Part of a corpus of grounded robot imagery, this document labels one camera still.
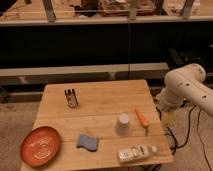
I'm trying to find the blue sponge cloth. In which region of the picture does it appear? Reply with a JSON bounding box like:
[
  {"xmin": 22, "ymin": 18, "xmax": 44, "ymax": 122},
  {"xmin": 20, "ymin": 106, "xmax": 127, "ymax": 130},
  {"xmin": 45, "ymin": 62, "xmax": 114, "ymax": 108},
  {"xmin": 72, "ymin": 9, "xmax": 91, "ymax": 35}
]
[{"xmin": 76, "ymin": 134, "xmax": 99, "ymax": 152}]

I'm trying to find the wooden table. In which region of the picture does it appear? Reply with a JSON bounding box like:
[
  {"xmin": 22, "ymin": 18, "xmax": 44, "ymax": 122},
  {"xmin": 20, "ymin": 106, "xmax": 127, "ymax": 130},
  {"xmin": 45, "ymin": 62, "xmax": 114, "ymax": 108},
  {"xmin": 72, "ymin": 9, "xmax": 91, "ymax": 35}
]
[{"xmin": 21, "ymin": 80, "xmax": 173, "ymax": 171}]

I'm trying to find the orange ceramic plate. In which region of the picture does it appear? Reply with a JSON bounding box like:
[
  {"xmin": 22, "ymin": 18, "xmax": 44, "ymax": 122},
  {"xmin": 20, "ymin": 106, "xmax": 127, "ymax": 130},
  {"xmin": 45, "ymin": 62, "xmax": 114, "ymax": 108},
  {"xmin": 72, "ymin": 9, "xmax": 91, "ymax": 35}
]
[{"xmin": 20, "ymin": 126, "xmax": 61, "ymax": 167}]

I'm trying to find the orange carrot toy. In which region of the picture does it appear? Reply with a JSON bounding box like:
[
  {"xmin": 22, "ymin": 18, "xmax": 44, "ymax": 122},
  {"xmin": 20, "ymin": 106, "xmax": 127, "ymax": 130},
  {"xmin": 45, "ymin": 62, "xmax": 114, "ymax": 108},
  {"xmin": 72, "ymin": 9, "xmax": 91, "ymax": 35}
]
[{"xmin": 135, "ymin": 109, "xmax": 149, "ymax": 128}]

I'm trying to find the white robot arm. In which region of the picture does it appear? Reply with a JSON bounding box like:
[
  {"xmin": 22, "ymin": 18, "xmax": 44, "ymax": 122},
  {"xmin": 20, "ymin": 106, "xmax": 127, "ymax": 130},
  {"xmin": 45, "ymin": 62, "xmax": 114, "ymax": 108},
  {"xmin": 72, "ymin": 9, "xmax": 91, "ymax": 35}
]
[{"xmin": 157, "ymin": 63, "xmax": 213, "ymax": 117}]

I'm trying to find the black power cable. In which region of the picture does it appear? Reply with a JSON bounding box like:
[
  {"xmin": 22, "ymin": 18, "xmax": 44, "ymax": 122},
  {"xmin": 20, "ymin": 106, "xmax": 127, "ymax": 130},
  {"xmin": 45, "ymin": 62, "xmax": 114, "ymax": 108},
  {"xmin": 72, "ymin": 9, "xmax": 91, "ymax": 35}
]
[{"xmin": 155, "ymin": 105, "xmax": 213, "ymax": 171}]

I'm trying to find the white plastic bottle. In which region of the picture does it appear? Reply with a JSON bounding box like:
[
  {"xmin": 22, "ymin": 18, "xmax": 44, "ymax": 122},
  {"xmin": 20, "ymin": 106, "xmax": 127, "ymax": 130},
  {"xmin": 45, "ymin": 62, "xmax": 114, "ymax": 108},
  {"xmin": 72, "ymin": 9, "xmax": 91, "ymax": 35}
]
[{"xmin": 117, "ymin": 144, "xmax": 158, "ymax": 163}]

